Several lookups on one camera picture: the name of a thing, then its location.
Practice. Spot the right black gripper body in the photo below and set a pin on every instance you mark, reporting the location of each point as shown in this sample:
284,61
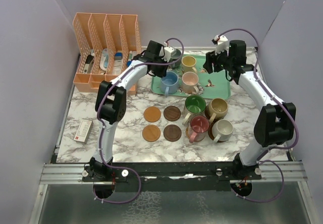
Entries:
221,62

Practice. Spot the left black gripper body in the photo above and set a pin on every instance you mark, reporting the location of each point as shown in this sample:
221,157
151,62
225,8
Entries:
159,69

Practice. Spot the green floral tray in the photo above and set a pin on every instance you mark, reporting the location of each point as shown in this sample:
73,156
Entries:
210,86

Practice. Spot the blue mug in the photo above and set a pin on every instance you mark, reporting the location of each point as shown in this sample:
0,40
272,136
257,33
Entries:
169,84

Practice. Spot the peach plastic file organizer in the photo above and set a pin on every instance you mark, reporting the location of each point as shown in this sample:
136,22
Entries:
107,43

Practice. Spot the light pink mug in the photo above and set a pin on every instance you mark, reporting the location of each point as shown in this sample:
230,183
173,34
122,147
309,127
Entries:
190,83

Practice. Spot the tan beige mug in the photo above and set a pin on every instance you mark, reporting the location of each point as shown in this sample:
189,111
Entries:
220,107

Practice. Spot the green mug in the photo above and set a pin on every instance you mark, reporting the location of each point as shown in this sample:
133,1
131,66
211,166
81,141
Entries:
194,105

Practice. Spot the light wood coaster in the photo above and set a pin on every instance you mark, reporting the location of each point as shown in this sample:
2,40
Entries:
151,133
152,114

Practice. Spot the dark walnut coaster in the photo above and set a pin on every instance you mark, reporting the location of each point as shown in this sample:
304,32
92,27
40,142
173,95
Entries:
172,113
172,133

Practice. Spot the white speckled mug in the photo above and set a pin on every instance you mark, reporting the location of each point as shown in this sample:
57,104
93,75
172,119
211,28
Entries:
222,130

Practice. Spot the red floral mug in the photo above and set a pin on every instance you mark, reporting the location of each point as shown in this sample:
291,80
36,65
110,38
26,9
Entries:
198,128

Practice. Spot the woven rattan coaster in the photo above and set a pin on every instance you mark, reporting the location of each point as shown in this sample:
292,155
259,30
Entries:
187,133

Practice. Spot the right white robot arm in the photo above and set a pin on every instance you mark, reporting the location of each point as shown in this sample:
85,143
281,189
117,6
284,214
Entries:
275,123

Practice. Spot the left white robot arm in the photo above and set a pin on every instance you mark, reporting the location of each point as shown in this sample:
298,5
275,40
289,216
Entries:
111,100

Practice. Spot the dark grey mug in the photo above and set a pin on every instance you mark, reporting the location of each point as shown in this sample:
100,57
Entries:
175,56

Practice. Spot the blue eraser box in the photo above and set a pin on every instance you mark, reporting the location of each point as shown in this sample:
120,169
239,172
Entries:
118,56

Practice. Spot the yellow mug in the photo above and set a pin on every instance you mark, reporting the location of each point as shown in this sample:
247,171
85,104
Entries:
188,64

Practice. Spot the white blue pack in organizer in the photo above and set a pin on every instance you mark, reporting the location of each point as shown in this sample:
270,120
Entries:
104,60

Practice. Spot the black white tool in organizer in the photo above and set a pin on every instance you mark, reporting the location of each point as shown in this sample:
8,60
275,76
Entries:
89,62

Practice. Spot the small white card box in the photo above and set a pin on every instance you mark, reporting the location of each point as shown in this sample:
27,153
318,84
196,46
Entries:
83,131

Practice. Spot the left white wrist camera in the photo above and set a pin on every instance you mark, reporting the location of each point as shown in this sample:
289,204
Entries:
168,53

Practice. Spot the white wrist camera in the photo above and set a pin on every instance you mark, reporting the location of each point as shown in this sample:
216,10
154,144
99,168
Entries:
168,53
221,44

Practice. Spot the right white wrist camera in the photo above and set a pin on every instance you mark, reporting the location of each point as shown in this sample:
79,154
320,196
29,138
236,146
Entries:
221,44

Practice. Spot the aluminium frame rail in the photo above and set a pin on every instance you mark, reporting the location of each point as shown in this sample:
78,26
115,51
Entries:
293,171

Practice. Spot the black mounting rail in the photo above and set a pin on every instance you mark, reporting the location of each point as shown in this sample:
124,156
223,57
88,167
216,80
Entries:
167,176

